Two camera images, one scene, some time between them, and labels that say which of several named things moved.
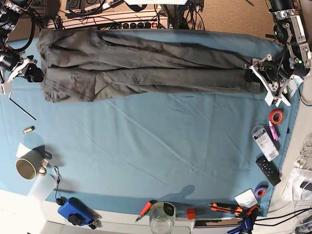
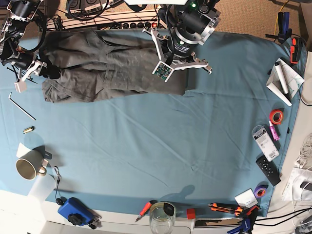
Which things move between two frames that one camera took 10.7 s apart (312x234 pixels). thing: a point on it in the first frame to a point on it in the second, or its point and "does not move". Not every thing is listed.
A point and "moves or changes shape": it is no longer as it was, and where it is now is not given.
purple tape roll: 260,190 does not move
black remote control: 269,170 does not move
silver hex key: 20,107 does not move
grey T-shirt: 82,64 moves or changes shape
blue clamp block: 76,212 does not move
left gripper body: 269,71 to 168,63
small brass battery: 28,129 does not move
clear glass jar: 162,217 does not move
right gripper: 12,64 to 33,68
